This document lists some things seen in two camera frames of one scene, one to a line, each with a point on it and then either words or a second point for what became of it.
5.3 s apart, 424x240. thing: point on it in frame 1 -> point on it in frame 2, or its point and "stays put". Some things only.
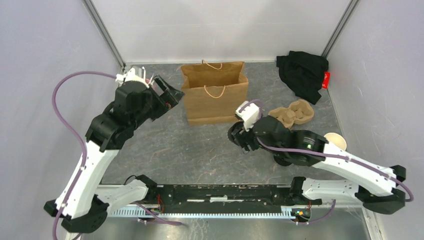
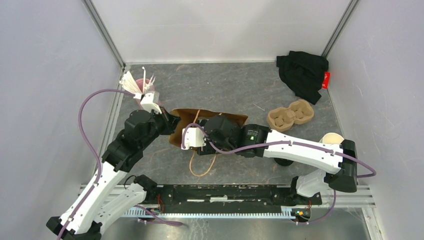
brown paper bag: [214, 91] -> [188, 116]
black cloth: [303, 72] stays put
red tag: [326, 80] stays put
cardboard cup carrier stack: [298, 112] stays put
